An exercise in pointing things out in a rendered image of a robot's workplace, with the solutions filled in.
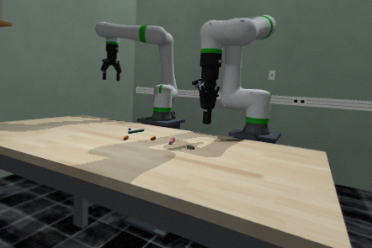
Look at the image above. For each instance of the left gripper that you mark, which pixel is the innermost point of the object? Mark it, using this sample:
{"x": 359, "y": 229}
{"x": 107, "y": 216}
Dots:
{"x": 208, "y": 91}

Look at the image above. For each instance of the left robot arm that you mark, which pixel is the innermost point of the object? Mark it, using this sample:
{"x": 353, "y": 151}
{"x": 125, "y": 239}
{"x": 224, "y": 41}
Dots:
{"x": 256, "y": 103}

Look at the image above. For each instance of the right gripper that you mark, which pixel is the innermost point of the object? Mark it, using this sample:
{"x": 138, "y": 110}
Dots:
{"x": 110, "y": 55}

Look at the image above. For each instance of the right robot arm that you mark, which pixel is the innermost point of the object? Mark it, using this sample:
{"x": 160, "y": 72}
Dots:
{"x": 163, "y": 94}

